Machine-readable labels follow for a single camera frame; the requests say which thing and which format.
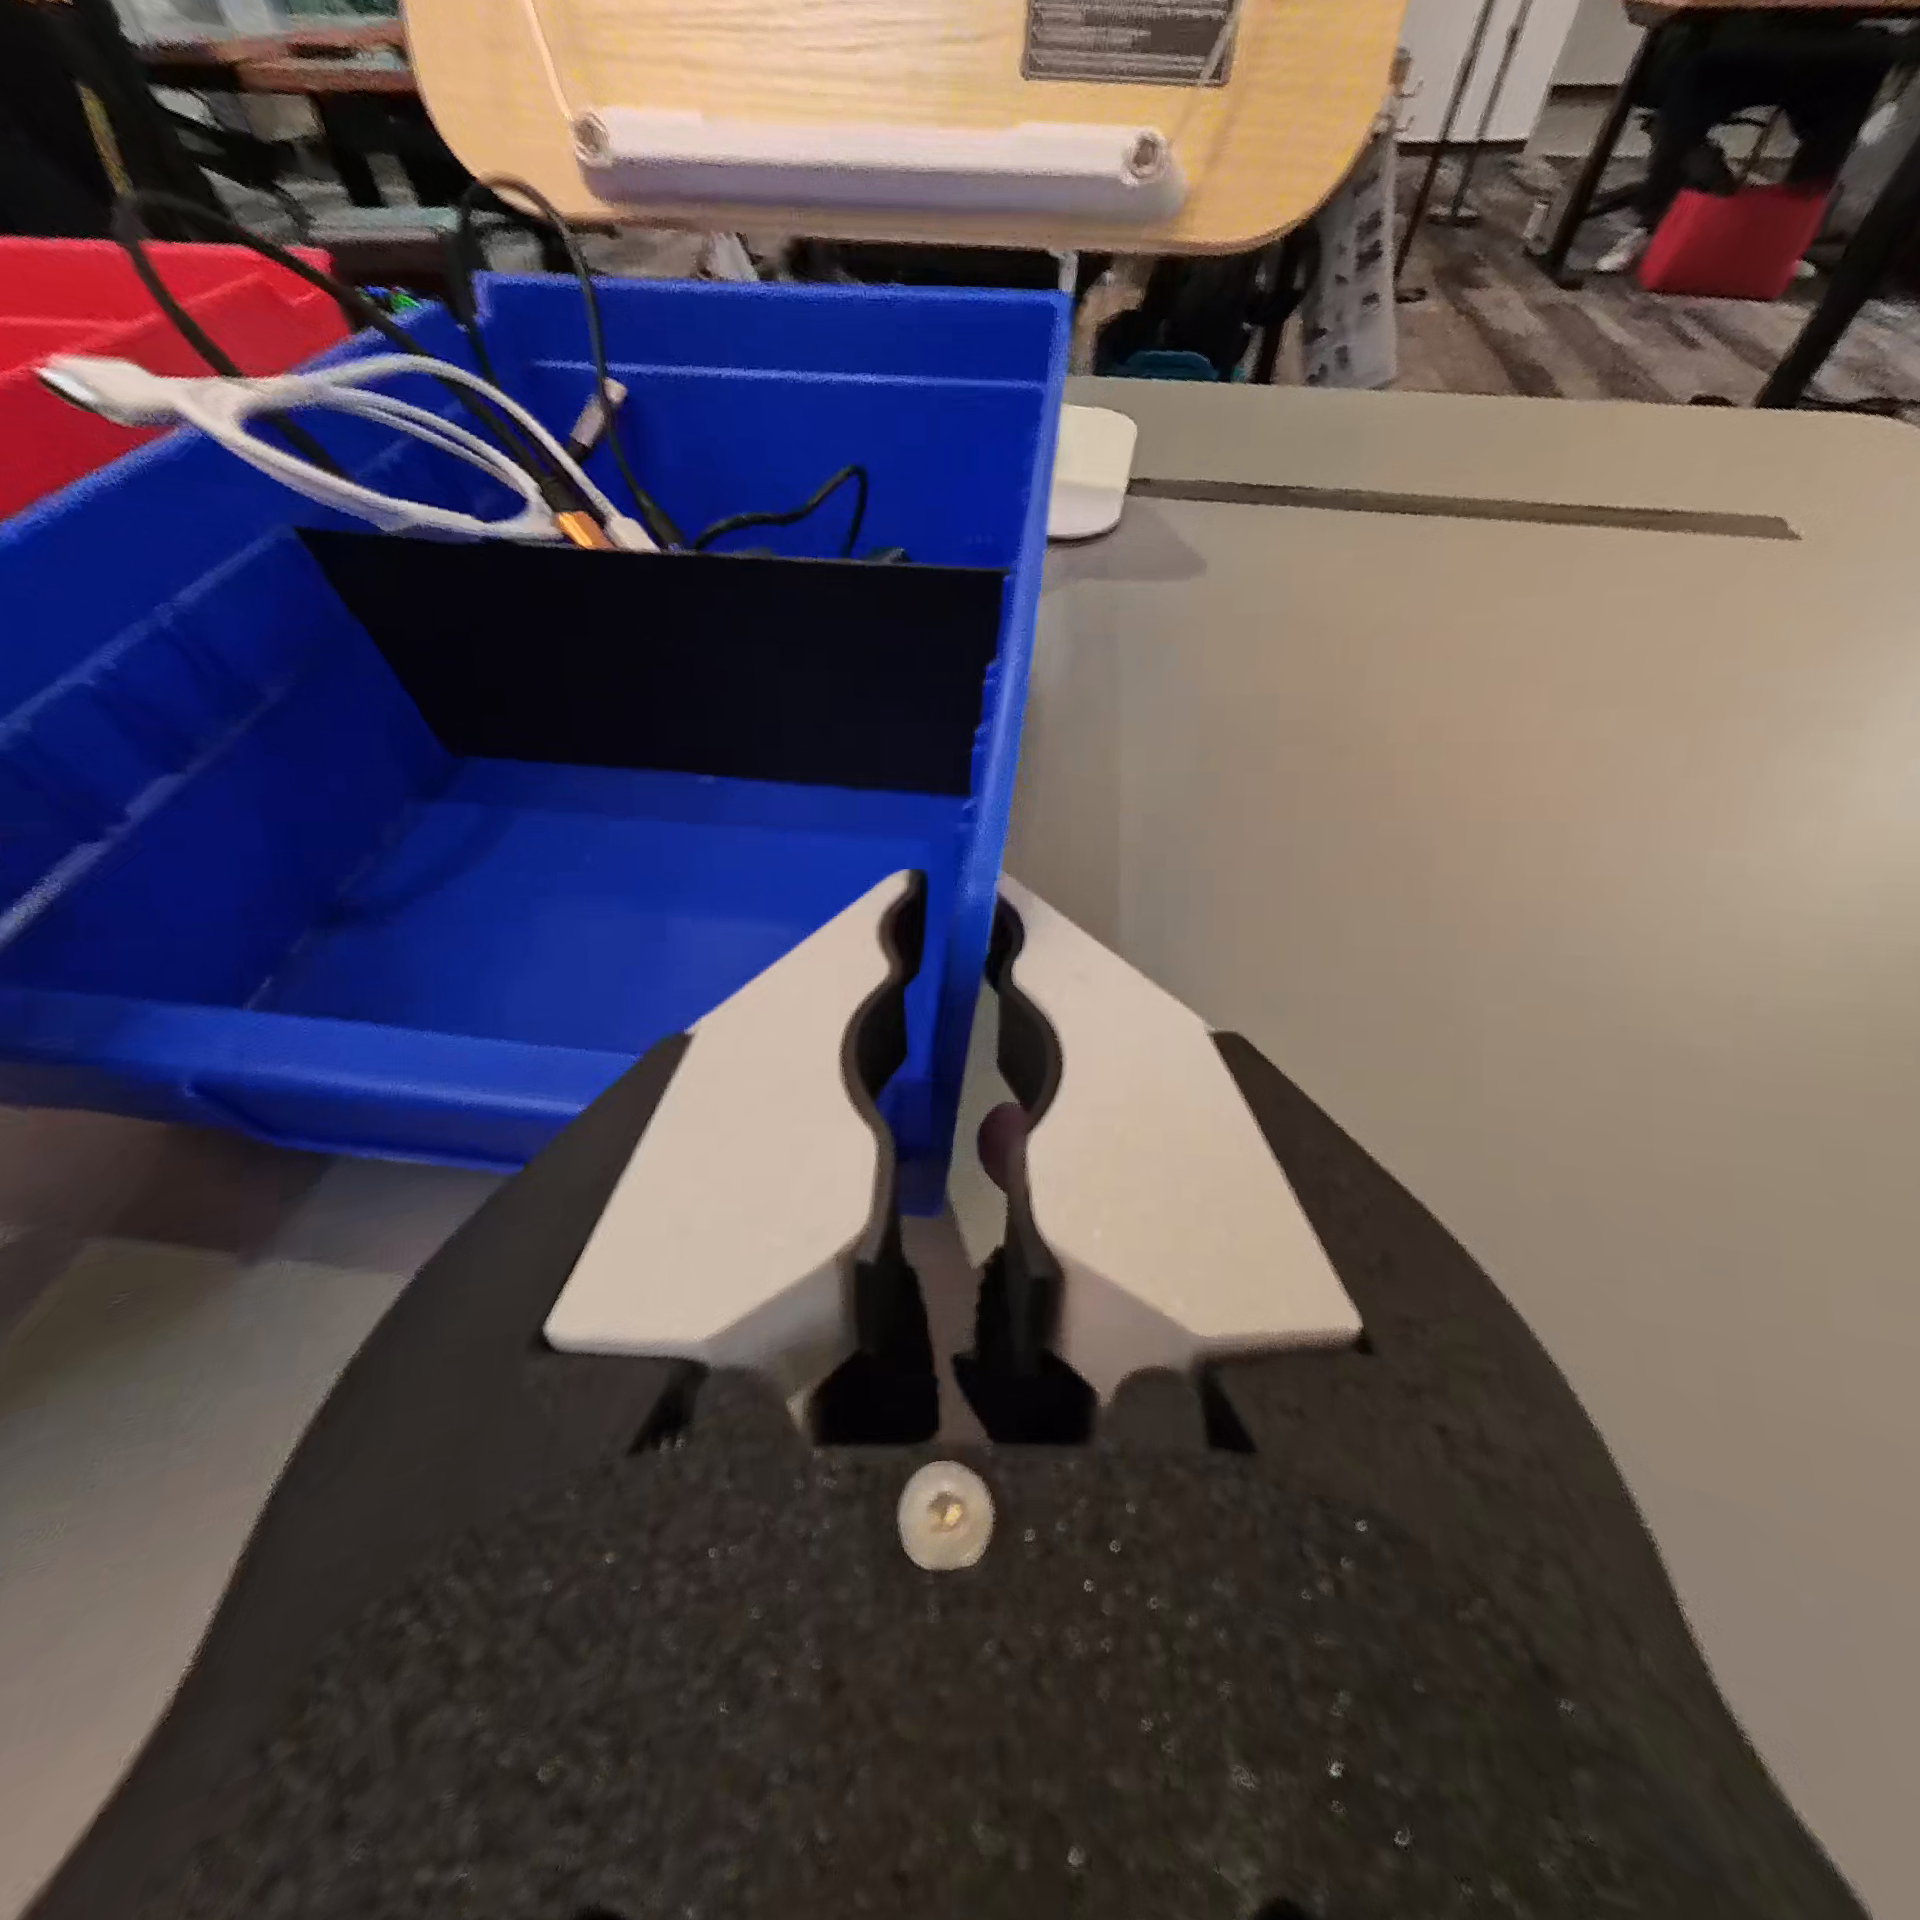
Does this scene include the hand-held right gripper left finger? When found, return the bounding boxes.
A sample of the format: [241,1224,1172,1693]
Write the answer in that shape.
[542,869,944,1446]

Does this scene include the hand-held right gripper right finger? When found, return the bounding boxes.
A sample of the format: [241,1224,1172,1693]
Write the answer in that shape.
[951,875,1364,1446]

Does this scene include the blue storage bin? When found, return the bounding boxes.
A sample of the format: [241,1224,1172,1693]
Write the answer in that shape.
[0,272,1074,1220]

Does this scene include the white cable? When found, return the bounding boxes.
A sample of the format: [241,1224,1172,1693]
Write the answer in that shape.
[35,354,665,552]

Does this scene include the grey desk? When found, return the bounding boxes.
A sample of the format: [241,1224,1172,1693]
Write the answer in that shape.
[0,374,1920,1920]

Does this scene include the black bin divider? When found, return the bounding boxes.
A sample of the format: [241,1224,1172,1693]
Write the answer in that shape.
[295,528,1009,799]

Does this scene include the black tape strip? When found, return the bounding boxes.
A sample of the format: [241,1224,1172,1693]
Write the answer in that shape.
[1124,475,1802,545]

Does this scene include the red storage bin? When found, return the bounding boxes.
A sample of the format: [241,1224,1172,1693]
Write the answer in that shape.
[0,235,353,521]

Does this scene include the red box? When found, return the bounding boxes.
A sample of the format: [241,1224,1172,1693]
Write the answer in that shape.
[1637,181,1841,299]

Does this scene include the wooden top white stand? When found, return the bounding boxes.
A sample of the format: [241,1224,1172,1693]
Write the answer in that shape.
[402,0,1416,545]

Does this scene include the thin black cable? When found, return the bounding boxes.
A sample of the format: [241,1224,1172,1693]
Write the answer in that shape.
[690,462,875,559]

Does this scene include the black cable grey plug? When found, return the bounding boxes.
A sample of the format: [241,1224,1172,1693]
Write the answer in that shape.
[453,175,636,462]

